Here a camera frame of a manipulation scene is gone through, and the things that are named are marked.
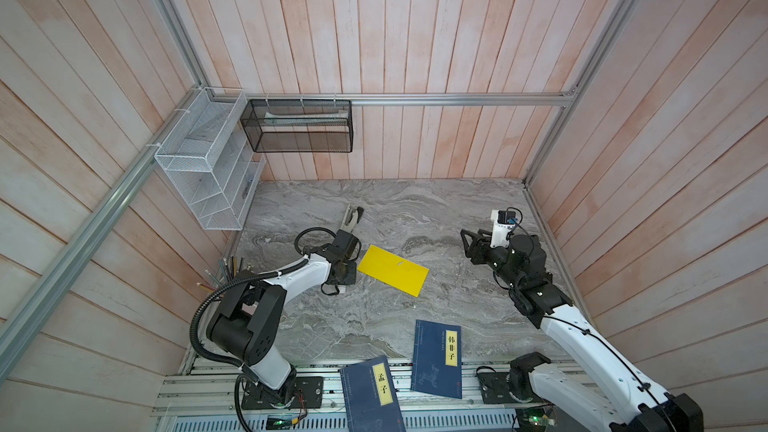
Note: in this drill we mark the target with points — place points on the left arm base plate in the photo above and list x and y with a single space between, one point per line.
296 393

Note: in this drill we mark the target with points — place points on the white wire mesh shelf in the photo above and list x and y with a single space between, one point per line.
207 157

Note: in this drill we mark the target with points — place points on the aluminium frame rail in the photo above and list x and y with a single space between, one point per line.
546 99

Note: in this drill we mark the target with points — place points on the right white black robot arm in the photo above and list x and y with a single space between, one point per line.
627 399

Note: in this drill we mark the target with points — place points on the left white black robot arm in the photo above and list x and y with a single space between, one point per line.
237 324

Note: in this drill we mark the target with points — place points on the pen holder with pencils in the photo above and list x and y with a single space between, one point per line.
226 271

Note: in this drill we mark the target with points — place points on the black mesh basket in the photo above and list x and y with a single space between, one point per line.
298 125

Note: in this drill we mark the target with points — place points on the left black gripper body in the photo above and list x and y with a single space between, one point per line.
348 275

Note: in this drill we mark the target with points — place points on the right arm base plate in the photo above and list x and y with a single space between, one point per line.
505 387

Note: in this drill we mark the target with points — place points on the yellow envelope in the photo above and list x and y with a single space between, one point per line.
395 271

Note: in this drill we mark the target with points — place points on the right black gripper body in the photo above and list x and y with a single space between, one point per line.
484 254

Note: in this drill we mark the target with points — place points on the blue book on rail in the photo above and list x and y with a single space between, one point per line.
370 397

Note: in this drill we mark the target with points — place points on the blue book on table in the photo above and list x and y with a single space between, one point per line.
437 359

